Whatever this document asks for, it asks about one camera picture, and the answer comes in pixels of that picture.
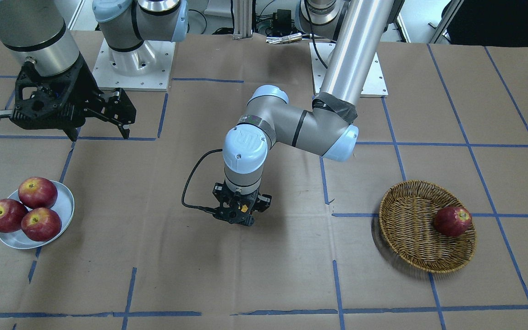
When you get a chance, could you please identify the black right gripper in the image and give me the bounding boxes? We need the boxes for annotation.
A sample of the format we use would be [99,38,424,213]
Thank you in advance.
[9,54,137,141]

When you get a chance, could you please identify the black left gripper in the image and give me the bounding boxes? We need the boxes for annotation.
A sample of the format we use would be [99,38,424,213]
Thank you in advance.
[212,182,272,227]

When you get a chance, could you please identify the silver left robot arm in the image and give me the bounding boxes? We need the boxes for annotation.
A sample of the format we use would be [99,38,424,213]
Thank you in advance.
[203,0,394,227]

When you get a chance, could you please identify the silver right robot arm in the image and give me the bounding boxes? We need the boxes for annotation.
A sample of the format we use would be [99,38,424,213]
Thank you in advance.
[0,0,188,141]

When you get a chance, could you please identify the white round plate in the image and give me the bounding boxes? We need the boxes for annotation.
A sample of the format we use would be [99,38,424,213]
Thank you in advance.
[0,181,75,249]

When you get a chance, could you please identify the red apple on plate back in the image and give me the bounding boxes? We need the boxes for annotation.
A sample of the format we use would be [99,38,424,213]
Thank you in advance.
[17,177,57,209]

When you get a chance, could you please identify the red apple on plate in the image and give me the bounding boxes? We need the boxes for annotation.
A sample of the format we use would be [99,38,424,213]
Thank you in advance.
[17,177,57,209]
[21,208,61,242]
[0,198,28,233]

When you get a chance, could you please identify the red apple on plate front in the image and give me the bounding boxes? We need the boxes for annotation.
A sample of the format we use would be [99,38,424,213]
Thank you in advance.
[21,208,61,242]

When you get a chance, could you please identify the round woven wicker basket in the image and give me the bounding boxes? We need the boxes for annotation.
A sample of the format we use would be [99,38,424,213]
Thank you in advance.
[379,180,477,274]

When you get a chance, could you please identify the dark red apple in basket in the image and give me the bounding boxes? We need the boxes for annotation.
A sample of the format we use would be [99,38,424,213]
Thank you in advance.
[433,206,472,237]

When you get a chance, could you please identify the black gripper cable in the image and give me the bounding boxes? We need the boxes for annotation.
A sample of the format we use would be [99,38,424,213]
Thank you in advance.
[181,148,224,215]

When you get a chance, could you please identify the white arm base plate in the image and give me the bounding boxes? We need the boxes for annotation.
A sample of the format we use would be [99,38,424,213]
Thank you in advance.
[309,42,389,98]
[92,40,176,92]

